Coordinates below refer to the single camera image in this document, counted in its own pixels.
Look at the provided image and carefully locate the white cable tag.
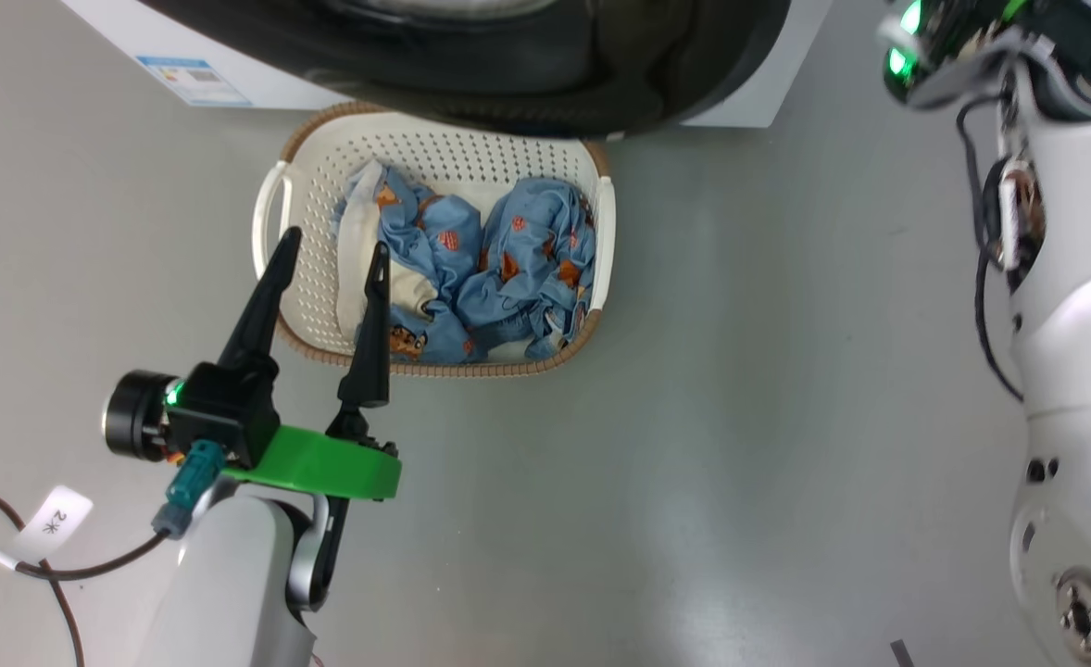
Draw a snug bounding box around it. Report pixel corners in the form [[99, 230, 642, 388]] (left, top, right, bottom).
[[12, 485, 94, 563]]

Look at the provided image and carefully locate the blue bear print garment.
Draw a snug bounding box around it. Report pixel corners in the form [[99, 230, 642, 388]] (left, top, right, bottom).
[[332, 159, 489, 365], [456, 176, 598, 362]]

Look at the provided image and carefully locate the cream perforated laundry basket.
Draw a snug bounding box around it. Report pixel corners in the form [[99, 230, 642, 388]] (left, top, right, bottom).
[[251, 100, 618, 379]]

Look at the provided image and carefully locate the blue energy label sticker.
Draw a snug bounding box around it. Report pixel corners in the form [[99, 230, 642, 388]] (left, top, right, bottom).
[[135, 56, 256, 108]]

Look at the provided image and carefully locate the dark round washing machine door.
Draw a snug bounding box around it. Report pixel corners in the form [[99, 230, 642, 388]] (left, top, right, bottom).
[[138, 0, 793, 140]]

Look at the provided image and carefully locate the black flat ribbon cable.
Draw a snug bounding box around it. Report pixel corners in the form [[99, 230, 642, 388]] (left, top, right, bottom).
[[307, 496, 350, 610]]

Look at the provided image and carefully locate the teal cable connector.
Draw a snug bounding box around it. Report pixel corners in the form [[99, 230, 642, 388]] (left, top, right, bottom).
[[151, 440, 228, 541]]

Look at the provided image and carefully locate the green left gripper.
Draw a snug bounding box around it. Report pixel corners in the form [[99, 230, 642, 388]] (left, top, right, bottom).
[[217, 226, 404, 502]]

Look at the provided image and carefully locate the white front-load washing machine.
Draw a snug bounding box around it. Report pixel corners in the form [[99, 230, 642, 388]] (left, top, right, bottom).
[[62, 0, 834, 129]]

